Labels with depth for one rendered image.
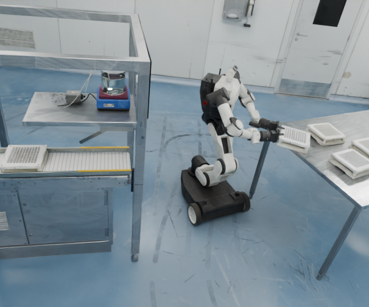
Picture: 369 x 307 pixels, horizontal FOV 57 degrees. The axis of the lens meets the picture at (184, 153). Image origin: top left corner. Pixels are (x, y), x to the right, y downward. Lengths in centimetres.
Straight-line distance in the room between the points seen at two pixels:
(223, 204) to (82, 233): 126
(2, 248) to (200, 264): 152
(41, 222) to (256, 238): 182
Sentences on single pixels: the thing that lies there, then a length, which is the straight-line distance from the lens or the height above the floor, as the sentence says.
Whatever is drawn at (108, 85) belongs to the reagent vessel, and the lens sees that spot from 207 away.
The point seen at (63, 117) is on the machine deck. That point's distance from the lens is 205.
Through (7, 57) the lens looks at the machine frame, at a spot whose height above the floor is 164.
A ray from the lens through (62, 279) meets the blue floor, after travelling 282.
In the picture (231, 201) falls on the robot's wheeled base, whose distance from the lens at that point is 321.
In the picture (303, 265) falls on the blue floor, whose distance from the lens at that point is 318.
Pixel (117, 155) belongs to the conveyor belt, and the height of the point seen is 85.
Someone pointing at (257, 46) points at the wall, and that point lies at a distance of 583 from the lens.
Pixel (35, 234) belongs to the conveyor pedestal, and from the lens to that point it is 279.
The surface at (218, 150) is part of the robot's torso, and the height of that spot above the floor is 69.
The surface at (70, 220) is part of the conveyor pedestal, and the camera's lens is 265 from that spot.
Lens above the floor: 228
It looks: 34 degrees down
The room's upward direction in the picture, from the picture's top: 8 degrees clockwise
